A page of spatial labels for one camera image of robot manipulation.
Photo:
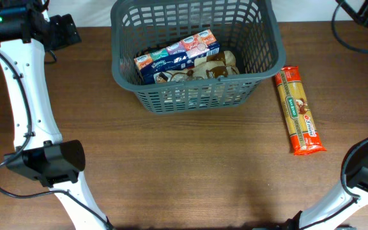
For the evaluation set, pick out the beige snack bag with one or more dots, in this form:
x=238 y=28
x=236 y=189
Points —
x=222 y=60
x=177 y=76

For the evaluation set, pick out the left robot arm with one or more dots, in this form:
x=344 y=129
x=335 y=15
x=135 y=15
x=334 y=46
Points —
x=27 y=34

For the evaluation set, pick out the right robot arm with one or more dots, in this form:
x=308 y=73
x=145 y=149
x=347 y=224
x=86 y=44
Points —
x=351 y=192

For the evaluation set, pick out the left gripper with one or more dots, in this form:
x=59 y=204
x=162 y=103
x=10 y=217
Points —
x=64 y=32

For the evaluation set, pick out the red San Remo spaghetti pack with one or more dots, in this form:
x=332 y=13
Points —
x=303 y=134

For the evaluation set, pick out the Kleenex tissue multipack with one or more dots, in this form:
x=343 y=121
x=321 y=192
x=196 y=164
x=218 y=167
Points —
x=178 y=56

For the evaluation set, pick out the grey plastic basket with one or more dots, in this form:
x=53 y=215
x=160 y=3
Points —
x=247 y=28

